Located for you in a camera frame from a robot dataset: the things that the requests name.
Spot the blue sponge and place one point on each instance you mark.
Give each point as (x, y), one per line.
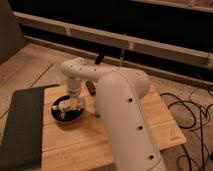
(97, 110)

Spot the black stand leg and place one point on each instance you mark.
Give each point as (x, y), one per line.
(99, 57)

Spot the dark grey mat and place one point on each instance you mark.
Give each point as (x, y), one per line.
(22, 139)

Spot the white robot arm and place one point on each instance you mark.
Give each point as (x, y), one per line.
(118, 94)

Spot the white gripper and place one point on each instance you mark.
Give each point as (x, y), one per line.
(75, 101)

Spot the black remote control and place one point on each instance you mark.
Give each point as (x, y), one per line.
(91, 88)

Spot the black ceramic bowl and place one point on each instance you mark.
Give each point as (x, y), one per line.
(66, 116)

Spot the wooden table board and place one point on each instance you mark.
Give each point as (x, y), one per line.
(82, 145)

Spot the white plastic bottle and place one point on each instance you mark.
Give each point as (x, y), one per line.
(67, 105)

